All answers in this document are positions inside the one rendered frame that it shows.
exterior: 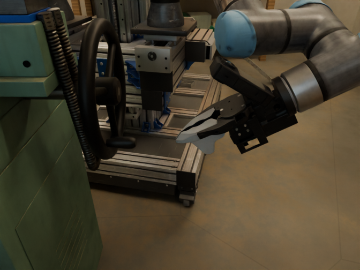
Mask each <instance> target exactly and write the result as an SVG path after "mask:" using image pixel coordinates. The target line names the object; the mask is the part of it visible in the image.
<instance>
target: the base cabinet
mask: <svg viewBox="0 0 360 270"><path fill-rule="evenodd" d="M102 249H103V244H102V239H101V235H100V230H99V225H98V221H97V218H96V213H95V208H94V204H93V199H92V194H91V190H90V186H89V181H88V177H87V172H86V167H85V163H84V158H83V153H82V150H81V145H80V141H79V139H78V136H77V134H76V130H75V127H74V124H73V121H72V118H71V116H70V112H69V109H68V106H67V103H66V100H62V101H61V102H60V104H59V105H58V106H57V107H56V108H55V109H54V111H53V112H52V113H51V114H50V115H49V117H48V118H47V119H46V120H45V121H44V122H43V124H42V125H41V126H40V127H39V128H38V130H37V131H36V132H35V133H34V134H33V135H32V137H31V138H30V139H29V141H28V142H27V143H26V144H25V145H24V146H23V148H22V149H21V150H20V151H19V152H18V154H17V155H16V156H15V157H14V158H13V159H12V161H11V162H10V163H9V164H8V165H7V167H6V168H5V169H4V170H3V171H2V172H1V174H0V270H97V267H98V264H99V260H100V256H101V252H102Z"/></svg>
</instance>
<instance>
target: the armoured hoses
mask: <svg viewBox="0 0 360 270"><path fill-rule="evenodd" d="M37 18H38V20H39V21H41V22H42V23H43V28H44V31H45V33H46V36H47V40H48V43H49V47H50V50H51V56H52V60H53V61H54V64H55V70H56V73H57V76H58V79H59V82H60V85H61V88H62V91H63V94H64V97H65V100H66V103H67V106H68V109H69V112H70V116H71V118H72V121H73V124H74V127H75V130H76V134H77V136H78V139H79V141H80V145H81V148H82V152H83V154H84V157H85V160H86V163H87V166H88V168H89V170H91V171H96V170H97V169H98V168H99V165H100V162H101V159H100V158H98V157H97V156H96V155H95V154H94V153H93V152H92V150H91V149H90V147H89V145H88V142H87V140H86V137H85V133H84V129H83V125H82V121H81V115H80V109H79V100H78V98H77V96H76V91H75V88H74V84H73V83H77V82H78V68H77V65H76V62H75V59H74V56H73V52H72V49H71V46H70V44H71V43H70V42H69V41H70V40H69V39H68V38H69V37H68V36H67V32H66V29H65V26H64V22H63V19H62V15H61V12H60V8H58V7H56V8H51V9H47V10H46V11H44V12H39V13H38V14H37Z"/></svg>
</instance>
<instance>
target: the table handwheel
mask: <svg viewBox="0 0 360 270"><path fill-rule="evenodd" d="M102 34H103V35H104V37H105V39H106V42H107V44H108V55H107V64H106V71H105V75H104V77H96V78H95V69H96V57H97V51H98V46H99V42H100V38H101V35H102ZM113 72H114V77H113ZM73 84H74V88H75V91H76V96H77V98H78V100H79V109H80V115H81V121H82V126H83V129H84V133H85V137H86V140H87V142H88V145H89V147H90V149H91V150H92V152H93V153H94V154H95V155H96V156H97V157H98V158H100V159H103V160H108V159H111V158H112V157H113V156H115V154H116V153H117V151H118V149H119V148H114V147H107V146H106V144H105V142H104V140H103V137H102V134H101V130H100V126H99V120H98V112H97V107H96V104H97V105H98V106H106V109H107V113H108V117H109V123H110V128H111V136H110V138H114V137H122V136H123V131H124V124H125V112H126V83H125V70H124V62H123V55H122V50H121V45H120V42H119V39H118V36H117V33H116V31H115V29H114V27H113V25H112V24H111V23H110V22H109V21H108V20H107V19H104V18H95V19H93V20H92V21H91V22H90V23H89V24H88V26H87V28H86V30H85V32H84V35H83V37H82V42H81V46H80V53H79V62H78V82H77V83H73ZM23 98H24V99H25V100H65V97H64V94H63V91H62V88H61V85H60V84H59V85H58V86H57V87H56V88H55V89H54V90H53V91H52V92H51V93H50V94H49V95H48V96H47V97H23ZM114 106H115V108H114Z"/></svg>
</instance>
